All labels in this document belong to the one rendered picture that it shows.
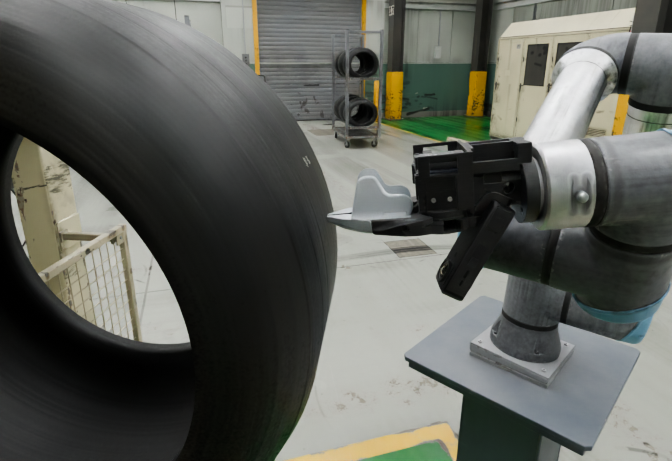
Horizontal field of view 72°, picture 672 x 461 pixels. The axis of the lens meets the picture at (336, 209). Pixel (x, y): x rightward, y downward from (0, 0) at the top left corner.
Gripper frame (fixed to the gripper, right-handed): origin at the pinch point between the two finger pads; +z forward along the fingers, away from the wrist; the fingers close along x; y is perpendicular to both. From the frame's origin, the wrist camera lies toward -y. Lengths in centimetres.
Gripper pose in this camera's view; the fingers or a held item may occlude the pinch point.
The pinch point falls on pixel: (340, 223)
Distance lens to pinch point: 50.5
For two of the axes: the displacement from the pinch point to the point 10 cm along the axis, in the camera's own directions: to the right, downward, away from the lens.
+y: -1.2, -9.5, -2.9
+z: -9.9, 0.9, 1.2
